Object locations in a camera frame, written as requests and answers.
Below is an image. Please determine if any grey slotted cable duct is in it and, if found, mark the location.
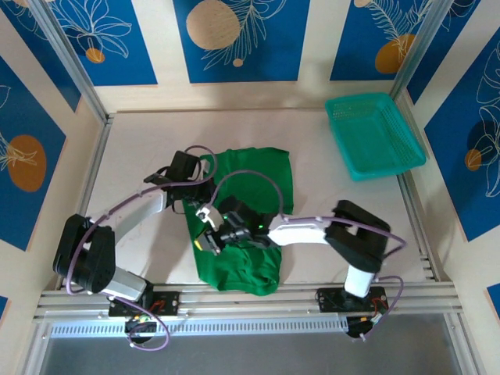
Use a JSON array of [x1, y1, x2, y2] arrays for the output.
[[49, 316, 349, 338]]

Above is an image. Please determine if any teal plastic mesh basket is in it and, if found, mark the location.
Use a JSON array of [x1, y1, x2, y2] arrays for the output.
[[324, 92, 427, 183]]

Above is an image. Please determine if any blue floral wall panel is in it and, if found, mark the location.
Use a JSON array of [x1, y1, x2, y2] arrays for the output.
[[173, 0, 312, 84], [329, 0, 445, 82], [423, 38, 500, 243], [405, 0, 500, 105], [45, 0, 159, 88], [0, 0, 82, 114], [0, 54, 68, 252]]

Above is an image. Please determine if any green t-shirt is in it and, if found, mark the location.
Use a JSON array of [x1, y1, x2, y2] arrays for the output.
[[183, 147, 295, 298]]

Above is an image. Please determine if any black cable junction bracket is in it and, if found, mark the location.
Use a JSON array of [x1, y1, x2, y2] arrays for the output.
[[345, 314, 387, 341], [123, 315, 160, 345]]

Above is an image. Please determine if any aluminium table side rail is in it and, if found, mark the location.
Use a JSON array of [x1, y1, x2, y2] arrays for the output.
[[58, 112, 115, 290], [396, 171, 442, 282]]

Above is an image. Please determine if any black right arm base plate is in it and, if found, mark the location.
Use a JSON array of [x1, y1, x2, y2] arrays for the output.
[[317, 287, 390, 314]]

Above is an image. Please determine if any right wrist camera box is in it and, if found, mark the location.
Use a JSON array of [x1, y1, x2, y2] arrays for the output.
[[195, 205, 224, 232]]

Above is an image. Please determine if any aluminium frame rail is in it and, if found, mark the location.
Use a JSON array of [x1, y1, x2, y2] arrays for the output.
[[33, 281, 466, 320]]

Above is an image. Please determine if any aluminium frame post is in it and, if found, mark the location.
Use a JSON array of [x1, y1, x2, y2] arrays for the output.
[[27, 0, 110, 124], [382, 0, 461, 115]]

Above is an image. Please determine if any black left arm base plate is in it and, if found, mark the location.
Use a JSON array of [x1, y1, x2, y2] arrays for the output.
[[108, 291, 180, 318]]

